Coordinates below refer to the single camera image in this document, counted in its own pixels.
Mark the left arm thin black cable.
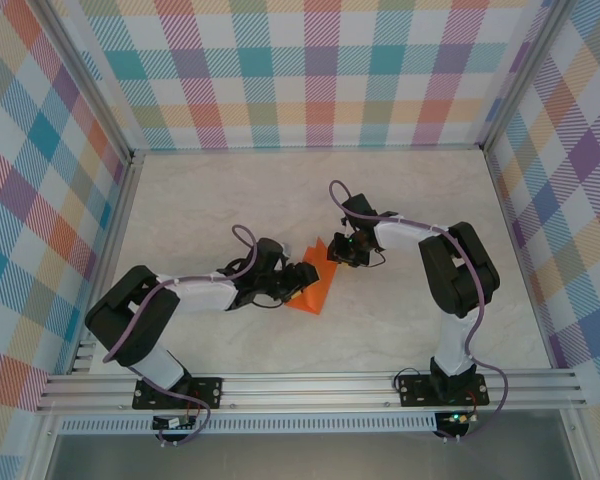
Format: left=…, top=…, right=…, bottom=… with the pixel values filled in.
left=249, top=292, right=287, bottom=309

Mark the orange cloth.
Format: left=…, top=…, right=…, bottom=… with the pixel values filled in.
left=285, top=238, right=340, bottom=317

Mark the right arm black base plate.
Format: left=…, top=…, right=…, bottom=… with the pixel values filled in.
left=397, top=374, right=490, bottom=407

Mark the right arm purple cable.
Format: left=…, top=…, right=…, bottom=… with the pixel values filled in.
left=328, top=179, right=512, bottom=446

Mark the aluminium side rail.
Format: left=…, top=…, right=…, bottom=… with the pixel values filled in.
left=67, top=152, right=146, bottom=375

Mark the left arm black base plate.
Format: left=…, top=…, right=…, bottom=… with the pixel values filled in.
left=132, top=375, right=225, bottom=411

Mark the grey metal panel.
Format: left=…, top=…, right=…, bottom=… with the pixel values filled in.
left=44, top=433, right=581, bottom=480

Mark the slotted metal cable strip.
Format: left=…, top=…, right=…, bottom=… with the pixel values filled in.
left=59, top=417, right=439, bottom=435

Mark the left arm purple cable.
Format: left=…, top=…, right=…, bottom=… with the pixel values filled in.
left=101, top=224, right=261, bottom=449

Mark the thin aluminium frame rail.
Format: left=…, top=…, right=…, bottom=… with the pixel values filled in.
left=129, top=144, right=489, bottom=157

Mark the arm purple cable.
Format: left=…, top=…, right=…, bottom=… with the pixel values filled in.
left=101, top=224, right=261, bottom=449
left=328, top=179, right=512, bottom=446

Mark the black base wire loop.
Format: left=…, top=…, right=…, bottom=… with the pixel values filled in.
left=391, top=368, right=424, bottom=396

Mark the aluminium frame post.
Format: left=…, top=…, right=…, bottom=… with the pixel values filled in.
left=477, top=0, right=576, bottom=154
left=38, top=0, right=136, bottom=166

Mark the long aluminium mounting rail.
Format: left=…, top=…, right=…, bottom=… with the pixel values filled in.
left=34, top=368, right=589, bottom=415

